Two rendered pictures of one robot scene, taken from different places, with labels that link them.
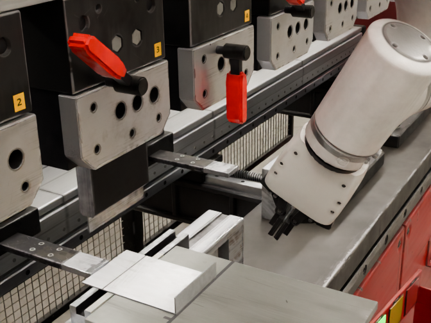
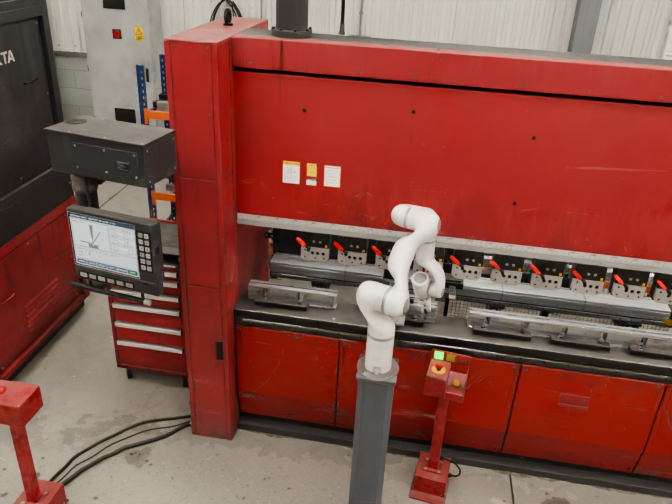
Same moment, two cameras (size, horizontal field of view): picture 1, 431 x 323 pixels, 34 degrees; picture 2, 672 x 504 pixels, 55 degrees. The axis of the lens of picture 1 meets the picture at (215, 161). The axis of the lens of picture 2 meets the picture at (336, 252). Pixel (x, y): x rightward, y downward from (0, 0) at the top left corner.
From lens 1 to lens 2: 298 cm
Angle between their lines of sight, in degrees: 61
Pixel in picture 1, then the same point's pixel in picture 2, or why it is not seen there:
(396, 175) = (523, 344)
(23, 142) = (362, 257)
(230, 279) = not seen: hidden behind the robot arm
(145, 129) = not seen: hidden behind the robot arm
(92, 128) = (378, 261)
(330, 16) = (495, 276)
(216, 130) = (503, 297)
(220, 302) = not seen: hidden behind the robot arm
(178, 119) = (489, 285)
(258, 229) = (460, 322)
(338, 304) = (399, 320)
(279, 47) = (457, 272)
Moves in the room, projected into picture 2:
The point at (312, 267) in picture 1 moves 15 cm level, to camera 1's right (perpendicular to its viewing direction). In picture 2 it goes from (446, 333) to (460, 349)
